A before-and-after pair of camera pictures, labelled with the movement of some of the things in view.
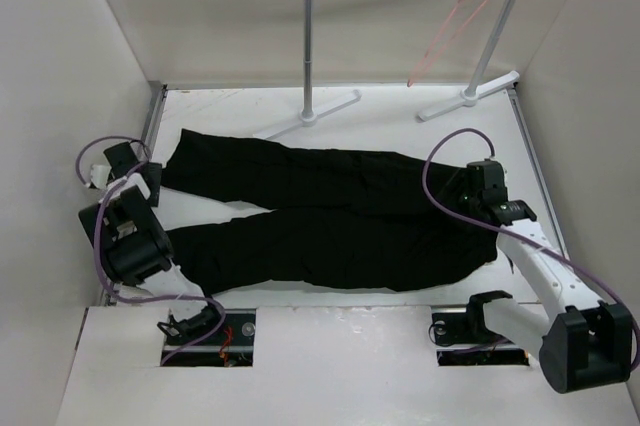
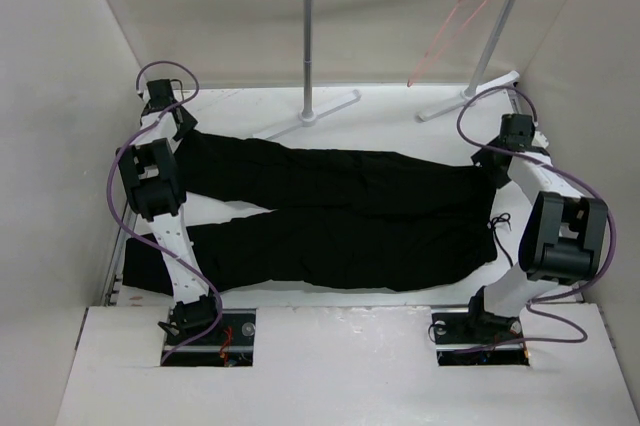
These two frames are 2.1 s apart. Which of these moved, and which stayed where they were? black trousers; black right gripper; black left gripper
Moved: black right gripper; black left gripper
Stayed: black trousers
